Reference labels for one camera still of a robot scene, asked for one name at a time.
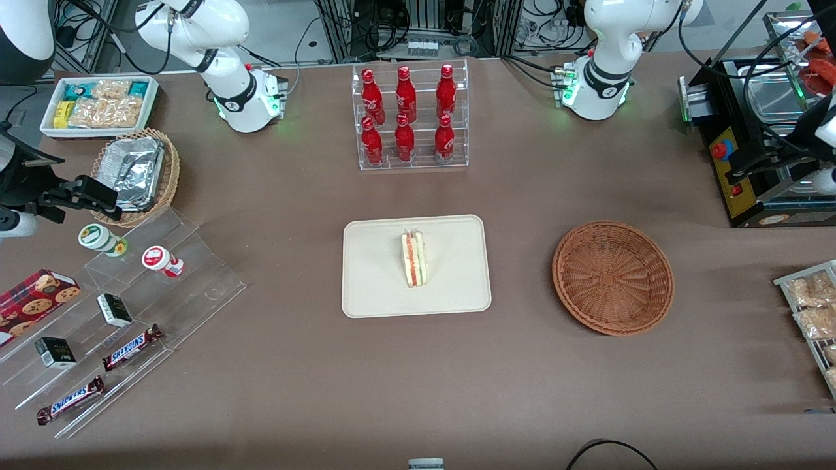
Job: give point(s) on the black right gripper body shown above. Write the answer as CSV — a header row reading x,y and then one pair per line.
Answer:
x,y
25,183

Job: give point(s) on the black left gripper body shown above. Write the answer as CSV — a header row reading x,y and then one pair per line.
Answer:
x,y
794,142

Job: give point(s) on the plastic-wrapped triangle sandwich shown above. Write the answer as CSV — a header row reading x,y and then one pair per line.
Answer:
x,y
413,261

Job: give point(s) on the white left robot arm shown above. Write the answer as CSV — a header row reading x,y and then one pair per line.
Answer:
x,y
604,32

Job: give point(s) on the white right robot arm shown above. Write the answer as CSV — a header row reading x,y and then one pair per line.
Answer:
x,y
196,26

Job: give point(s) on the tan wicker basket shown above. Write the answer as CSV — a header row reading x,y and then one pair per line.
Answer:
x,y
170,176

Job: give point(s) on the steel tray with red food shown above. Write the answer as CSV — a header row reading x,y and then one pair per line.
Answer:
x,y
784,32

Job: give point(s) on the brown round wicker basket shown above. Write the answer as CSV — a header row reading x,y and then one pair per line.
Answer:
x,y
614,277

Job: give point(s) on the tray of bagged snacks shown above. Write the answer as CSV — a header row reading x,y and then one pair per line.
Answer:
x,y
813,356

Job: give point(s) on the cream rectangular serving tray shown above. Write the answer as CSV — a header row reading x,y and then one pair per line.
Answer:
x,y
372,274

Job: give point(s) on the red emergency stop button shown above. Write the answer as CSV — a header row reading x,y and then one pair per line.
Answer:
x,y
720,150

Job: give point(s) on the green-lid yogurt cup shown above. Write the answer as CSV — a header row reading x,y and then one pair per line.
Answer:
x,y
98,237

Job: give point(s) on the black food warmer machine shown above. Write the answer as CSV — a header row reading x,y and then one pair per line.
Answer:
x,y
748,209

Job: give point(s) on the stacked aluminium foil trays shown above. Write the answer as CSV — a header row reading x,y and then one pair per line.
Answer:
x,y
137,171

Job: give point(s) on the steel pan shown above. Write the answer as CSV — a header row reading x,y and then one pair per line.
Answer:
x,y
774,98

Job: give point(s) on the red-lid yogurt cup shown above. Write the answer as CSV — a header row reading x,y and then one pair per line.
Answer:
x,y
158,258

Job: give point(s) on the large clear cracker packet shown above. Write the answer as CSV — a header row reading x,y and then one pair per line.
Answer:
x,y
108,112

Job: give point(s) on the yellow snack packet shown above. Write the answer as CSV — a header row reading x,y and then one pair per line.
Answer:
x,y
62,113

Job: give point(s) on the white snack bin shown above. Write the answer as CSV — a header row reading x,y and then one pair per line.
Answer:
x,y
151,104

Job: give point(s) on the teal snack packet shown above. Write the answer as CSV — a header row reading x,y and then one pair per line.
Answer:
x,y
138,88
77,91

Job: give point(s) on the small clear cracker packet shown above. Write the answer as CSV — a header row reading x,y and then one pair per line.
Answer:
x,y
111,89

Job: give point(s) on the small black box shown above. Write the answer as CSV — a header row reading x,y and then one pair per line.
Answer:
x,y
55,352
114,310

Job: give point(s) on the red tartan cookie box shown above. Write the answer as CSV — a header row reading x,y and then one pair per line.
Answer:
x,y
32,301

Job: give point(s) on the clear acrylic step display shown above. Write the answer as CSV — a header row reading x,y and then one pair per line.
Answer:
x,y
196,287

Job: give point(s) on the clear bagged snack packet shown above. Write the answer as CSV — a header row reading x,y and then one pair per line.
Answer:
x,y
816,323
810,290

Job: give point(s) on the brown Snickers bar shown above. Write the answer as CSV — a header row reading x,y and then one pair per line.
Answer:
x,y
130,348
70,399

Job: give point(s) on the red cola bottle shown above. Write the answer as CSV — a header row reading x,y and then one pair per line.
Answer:
x,y
371,91
404,138
444,138
405,91
446,88
372,140

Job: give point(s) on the clear acrylic bottle rack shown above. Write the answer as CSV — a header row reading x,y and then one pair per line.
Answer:
x,y
421,163

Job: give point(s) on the grey power strip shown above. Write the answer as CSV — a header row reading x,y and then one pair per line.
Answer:
x,y
422,47

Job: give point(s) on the small grey device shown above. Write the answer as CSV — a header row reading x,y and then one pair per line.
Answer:
x,y
426,464

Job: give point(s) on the aluminium frame rack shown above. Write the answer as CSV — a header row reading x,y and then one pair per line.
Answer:
x,y
339,29

